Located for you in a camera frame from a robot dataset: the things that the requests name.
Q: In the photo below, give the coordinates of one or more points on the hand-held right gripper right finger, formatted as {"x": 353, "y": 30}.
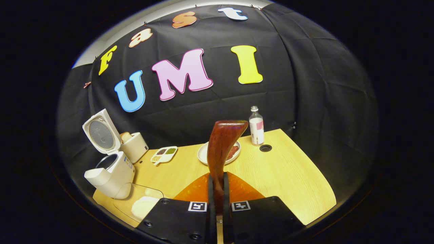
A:
{"x": 226, "y": 203}

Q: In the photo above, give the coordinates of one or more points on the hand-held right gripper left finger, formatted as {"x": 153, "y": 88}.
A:
{"x": 210, "y": 203}

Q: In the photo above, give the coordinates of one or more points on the brown wooden spoon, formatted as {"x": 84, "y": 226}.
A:
{"x": 223, "y": 142}

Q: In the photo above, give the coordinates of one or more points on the white rice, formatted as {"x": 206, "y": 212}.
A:
{"x": 144, "y": 206}

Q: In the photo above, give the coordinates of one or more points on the clear glass rice bowl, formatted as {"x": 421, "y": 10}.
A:
{"x": 135, "y": 189}

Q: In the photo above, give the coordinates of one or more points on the white rice cooker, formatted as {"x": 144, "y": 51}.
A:
{"x": 112, "y": 176}

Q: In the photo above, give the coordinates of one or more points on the white round plate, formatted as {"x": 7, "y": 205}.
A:
{"x": 202, "y": 154}

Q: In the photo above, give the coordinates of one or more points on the red sausage piece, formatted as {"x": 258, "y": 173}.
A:
{"x": 234, "y": 152}

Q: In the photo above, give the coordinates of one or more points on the white divided bean dish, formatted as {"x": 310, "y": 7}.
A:
{"x": 164, "y": 154}

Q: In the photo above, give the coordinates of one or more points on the clear bottle with pink label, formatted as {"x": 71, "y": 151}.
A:
{"x": 256, "y": 132}

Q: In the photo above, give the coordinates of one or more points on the white toaster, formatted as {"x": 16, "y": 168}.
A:
{"x": 137, "y": 149}

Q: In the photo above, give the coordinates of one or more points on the toasted bread slice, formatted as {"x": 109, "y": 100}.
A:
{"x": 125, "y": 137}

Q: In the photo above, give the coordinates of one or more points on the black backdrop cloth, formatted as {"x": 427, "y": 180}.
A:
{"x": 322, "y": 101}

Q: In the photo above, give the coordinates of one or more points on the copper cloth clip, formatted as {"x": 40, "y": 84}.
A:
{"x": 87, "y": 84}

